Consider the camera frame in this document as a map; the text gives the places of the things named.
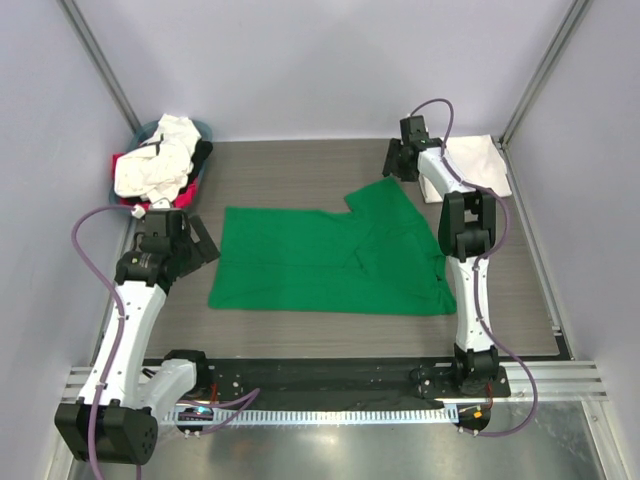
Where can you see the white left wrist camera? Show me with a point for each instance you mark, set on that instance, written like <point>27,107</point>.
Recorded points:
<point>139,210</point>

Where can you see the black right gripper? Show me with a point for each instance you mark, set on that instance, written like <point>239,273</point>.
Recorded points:
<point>395,145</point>

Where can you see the aluminium corner post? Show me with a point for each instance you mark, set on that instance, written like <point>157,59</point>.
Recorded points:
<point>560,40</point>
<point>90,44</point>

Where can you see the folded white t shirt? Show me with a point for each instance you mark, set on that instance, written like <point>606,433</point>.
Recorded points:
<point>475,159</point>

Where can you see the blue laundry basket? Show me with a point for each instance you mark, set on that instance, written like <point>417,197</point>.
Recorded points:
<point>147,131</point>

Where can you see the black t shirt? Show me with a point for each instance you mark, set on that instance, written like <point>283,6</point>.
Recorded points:
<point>202,151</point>

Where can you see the slotted cable duct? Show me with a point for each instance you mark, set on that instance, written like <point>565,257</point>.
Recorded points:
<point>251,418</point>

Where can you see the right aluminium corner post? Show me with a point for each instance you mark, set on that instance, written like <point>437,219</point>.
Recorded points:
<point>560,40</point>

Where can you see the pink t shirt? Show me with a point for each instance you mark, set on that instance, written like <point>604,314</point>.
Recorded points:
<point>184,199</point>

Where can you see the left aluminium corner post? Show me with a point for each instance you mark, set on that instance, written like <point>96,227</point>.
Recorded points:
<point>90,44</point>

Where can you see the green t shirt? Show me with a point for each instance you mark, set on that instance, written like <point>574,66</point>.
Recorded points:
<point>379,257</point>

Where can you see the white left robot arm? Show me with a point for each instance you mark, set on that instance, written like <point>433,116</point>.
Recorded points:
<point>115,418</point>

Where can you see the aluminium frame rail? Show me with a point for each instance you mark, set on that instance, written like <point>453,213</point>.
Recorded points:
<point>556,381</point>

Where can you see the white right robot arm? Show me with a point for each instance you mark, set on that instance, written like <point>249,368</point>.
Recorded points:
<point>466,234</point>

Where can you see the crumpled white t shirt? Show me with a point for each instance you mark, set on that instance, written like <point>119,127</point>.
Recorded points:
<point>160,166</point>

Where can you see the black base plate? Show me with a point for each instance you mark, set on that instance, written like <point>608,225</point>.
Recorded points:
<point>346,384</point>

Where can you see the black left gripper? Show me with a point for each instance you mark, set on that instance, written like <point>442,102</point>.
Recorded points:
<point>204,245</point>

